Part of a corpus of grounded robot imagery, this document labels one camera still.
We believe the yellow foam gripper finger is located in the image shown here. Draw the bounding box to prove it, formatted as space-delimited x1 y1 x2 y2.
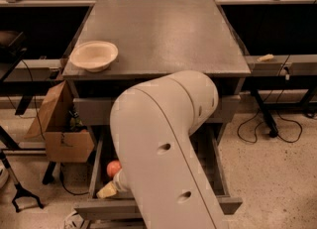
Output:
96 181 117 199

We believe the red apple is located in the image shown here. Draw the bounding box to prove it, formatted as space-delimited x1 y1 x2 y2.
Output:
106 160 122 178

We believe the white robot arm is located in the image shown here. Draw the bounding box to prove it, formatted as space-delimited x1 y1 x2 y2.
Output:
110 70 229 229

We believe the grey bottom drawer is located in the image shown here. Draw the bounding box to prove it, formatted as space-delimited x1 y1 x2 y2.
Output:
88 219 147 229

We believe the grey top drawer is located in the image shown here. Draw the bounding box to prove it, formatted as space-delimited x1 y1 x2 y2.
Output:
73 95 241 126

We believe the grey open middle drawer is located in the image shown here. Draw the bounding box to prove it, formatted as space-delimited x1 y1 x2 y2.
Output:
74 124 243 223

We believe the grey drawer cabinet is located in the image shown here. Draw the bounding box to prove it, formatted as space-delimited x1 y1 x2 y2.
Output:
61 0 252 229

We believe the white crumpled cloth on floor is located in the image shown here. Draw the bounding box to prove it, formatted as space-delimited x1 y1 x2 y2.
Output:
60 211 85 229

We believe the brown cardboard box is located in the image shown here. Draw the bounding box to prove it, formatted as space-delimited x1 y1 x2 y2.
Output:
25 81 94 163

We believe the white paper bowl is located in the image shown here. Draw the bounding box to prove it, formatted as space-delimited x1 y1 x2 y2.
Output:
69 41 119 72

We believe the black cable left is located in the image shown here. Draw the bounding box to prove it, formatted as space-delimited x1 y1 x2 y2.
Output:
6 59 46 142

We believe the black floor cable right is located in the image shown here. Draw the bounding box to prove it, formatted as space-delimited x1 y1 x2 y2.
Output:
236 88 303 145

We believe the yellow sponge piece on rail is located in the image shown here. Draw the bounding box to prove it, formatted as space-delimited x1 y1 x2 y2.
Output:
257 54 274 62

